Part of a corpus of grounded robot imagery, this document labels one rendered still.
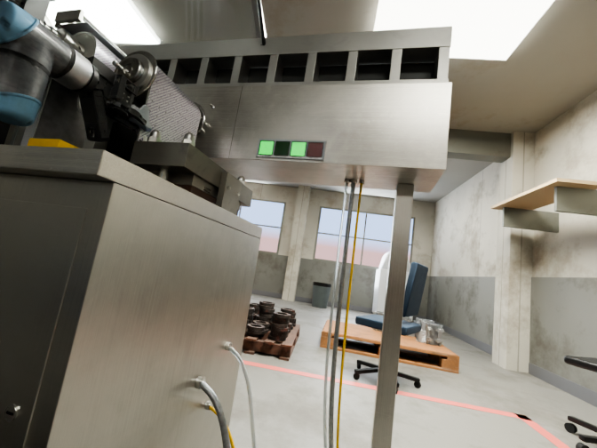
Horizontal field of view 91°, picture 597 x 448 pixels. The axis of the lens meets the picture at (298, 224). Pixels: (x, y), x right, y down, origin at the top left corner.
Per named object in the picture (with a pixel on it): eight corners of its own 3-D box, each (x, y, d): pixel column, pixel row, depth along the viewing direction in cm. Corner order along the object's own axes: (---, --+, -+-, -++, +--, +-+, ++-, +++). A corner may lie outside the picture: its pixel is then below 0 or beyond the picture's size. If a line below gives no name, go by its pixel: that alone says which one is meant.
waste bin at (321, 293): (328, 308, 706) (331, 284, 715) (328, 309, 663) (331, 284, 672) (310, 304, 712) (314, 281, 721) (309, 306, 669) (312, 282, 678)
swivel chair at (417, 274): (418, 379, 255) (427, 267, 270) (428, 403, 204) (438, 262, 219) (353, 364, 272) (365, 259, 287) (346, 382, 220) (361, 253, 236)
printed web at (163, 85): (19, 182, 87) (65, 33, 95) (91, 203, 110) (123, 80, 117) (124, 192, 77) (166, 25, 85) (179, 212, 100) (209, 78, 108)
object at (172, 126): (133, 150, 79) (148, 88, 82) (186, 179, 102) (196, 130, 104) (135, 150, 79) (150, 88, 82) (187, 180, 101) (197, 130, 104)
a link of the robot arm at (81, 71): (69, 78, 58) (39, 79, 60) (91, 92, 62) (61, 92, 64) (80, 44, 59) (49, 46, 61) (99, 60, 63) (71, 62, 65)
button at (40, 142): (24, 150, 49) (28, 137, 50) (65, 165, 56) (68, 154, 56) (55, 152, 48) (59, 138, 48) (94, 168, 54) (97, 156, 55)
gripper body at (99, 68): (141, 89, 75) (100, 54, 63) (134, 120, 73) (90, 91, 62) (117, 90, 77) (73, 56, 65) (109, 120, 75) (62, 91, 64)
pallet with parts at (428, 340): (430, 349, 384) (433, 319, 390) (464, 374, 289) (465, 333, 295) (322, 331, 403) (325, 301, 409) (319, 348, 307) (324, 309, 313)
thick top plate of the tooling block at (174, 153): (129, 163, 73) (134, 140, 74) (211, 204, 111) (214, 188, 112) (184, 166, 69) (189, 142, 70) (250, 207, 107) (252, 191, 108)
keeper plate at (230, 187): (214, 207, 84) (221, 171, 86) (230, 215, 93) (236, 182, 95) (222, 208, 83) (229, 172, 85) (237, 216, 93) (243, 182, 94)
